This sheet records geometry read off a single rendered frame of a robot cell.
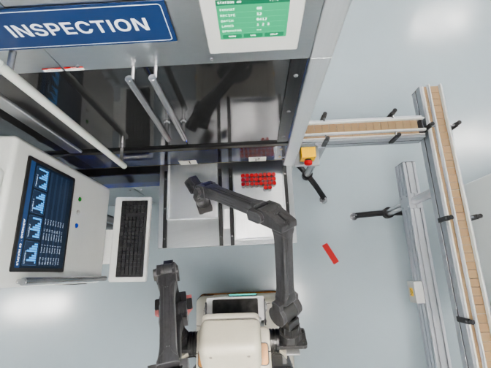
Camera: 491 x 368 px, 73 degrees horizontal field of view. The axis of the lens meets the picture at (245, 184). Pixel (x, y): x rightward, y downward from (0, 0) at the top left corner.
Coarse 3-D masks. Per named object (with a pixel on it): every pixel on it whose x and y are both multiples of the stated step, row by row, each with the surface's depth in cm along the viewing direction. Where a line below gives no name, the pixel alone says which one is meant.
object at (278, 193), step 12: (240, 180) 175; (276, 180) 174; (240, 192) 173; (252, 192) 173; (264, 192) 172; (276, 192) 172; (240, 216) 170; (240, 228) 168; (252, 228) 168; (264, 228) 168; (240, 240) 166
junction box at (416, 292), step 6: (408, 282) 196; (414, 282) 191; (420, 282) 191; (408, 288) 197; (414, 288) 190; (420, 288) 190; (414, 294) 190; (420, 294) 189; (414, 300) 190; (420, 300) 188
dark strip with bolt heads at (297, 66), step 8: (296, 64) 90; (304, 64) 90; (296, 72) 94; (288, 80) 98; (296, 80) 98; (288, 88) 102; (296, 88) 102; (288, 96) 107; (296, 96) 107; (288, 104) 112; (296, 104) 112; (288, 112) 117; (288, 120) 124; (280, 128) 130; (288, 128) 130; (280, 136) 137; (288, 136) 138
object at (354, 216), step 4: (384, 208) 244; (388, 208) 243; (352, 212) 256; (356, 212) 250; (360, 212) 248; (364, 212) 247; (368, 212) 246; (372, 212) 245; (376, 212) 244; (380, 212) 243; (384, 212) 242; (400, 212) 243; (352, 216) 255; (356, 216) 249; (360, 216) 248; (364, 216) 247; (368, 216) 246; (372, 216) 245; (384, 216) 243; (388, 216) 241; (392, 216) 242; (352, 220) 255
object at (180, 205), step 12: (168, 168) 174; (180, 168) 177; (192, 168) 177; (204, 168) 177; (216, 168) 173; (168, 180) 173; (180, 180) 176; (204, 180) 175; (216, 180) 172; (168, 192) 172; (180, 192) 174; (168, 204) 171; (180, 204) 172; (192, 204) 172; (216, 204) 172; (168, 216) 170; (180, 216) 171; (192, 216) 170; (204, 216) 170; (216, 216) 167
